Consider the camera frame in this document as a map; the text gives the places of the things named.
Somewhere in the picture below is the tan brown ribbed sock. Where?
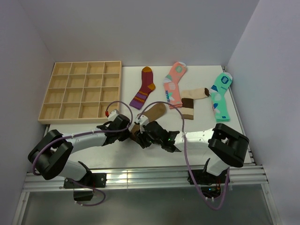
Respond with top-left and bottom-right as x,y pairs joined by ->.
130,103 -> 166,141

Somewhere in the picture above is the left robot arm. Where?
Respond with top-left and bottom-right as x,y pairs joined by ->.
28,114 -> 130,187

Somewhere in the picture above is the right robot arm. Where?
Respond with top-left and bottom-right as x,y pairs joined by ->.
135,121 -> 249,183

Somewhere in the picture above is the maroon purple striped sock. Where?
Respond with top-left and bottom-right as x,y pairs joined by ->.
129,67 -> 156,110

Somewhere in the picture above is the cream brown striped sock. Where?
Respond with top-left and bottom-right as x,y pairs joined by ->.
180,88 -> 210,120

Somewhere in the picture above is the wooden compartment tray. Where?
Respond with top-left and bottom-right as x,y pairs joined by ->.
38,61 -> 122,124

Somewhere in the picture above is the pink patterned sock pair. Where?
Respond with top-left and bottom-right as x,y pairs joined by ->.
163,62 -> 187,108

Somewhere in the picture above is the mint green patterned sock pair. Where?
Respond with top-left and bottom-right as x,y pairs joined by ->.
209,72 -> 233,122

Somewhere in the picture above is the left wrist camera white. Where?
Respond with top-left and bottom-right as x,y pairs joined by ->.
105,109 -> 120,121

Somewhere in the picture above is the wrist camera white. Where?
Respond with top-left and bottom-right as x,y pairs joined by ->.
134,115 -> 149,128
105,109 -> 120,121

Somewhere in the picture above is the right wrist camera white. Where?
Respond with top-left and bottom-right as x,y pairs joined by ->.
134,115 -> 149,128

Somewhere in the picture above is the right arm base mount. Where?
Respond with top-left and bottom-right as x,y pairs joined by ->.
192,169 -> 227,186

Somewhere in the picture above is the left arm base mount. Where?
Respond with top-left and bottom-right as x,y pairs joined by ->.
63,173 -> 107,203

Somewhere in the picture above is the aluminium rail frame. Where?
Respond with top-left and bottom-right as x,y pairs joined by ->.
13,141 -> 282,225

